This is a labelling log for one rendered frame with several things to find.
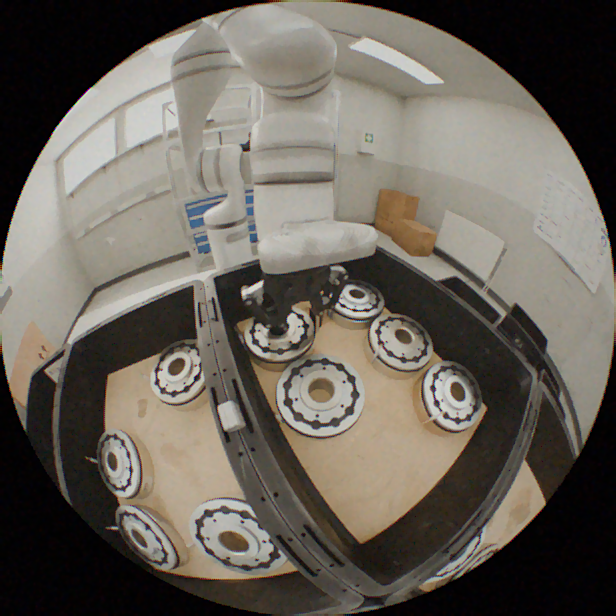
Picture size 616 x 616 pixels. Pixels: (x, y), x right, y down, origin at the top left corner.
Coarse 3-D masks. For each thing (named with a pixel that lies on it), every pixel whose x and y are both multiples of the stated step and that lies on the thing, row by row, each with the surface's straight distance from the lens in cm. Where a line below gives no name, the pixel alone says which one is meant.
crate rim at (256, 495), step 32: (192, 288) 28; (64, 384) 38; (224, 448) 14; (64, 480) 34; (256, 480) 13; (256, 512) 14; (288, 544) 14; (320, 576) 16; (320, 608) 20; (352, 608) 20
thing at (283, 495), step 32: (480, 320) 28; (224, 352) 17; (512, 352) 29; (224, 384) 15; (256, 416) 14; (256, 448) 13; (512, 448) 23; (288, 480) 13; (288, 512) 13; (480, 512) 20; (320, 544) 16; (448, 544) 19; (352, 576) 16; (416, 576) 19
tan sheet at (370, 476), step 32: (320, 352) 27; (352, 352) 28; (384, 384) 27; (384, 416) 25; (416, 416) 27; (480, 416) 34; (320, 448) 23; (352, 448) 23; (384, 448) 24; (416, 448) 26; (448, 448) 29; (320, 480) 23; (352, 480) 23; (384, 480) 25; (416, 480) 26; (352, 512) 24; (384, 512) 25
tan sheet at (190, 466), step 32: (128, 384) 38; (128, 416) 36; (160, 416) 31; (192, 416) 28; (160, 448) 30; (192, 448) 27; (160, 480) 30; (192, 480) 27; (224, 480) 25; (160, 512) 32; (192, 512) 28; (192, 576) 35; (224, 576) 32; (256, 576) 29
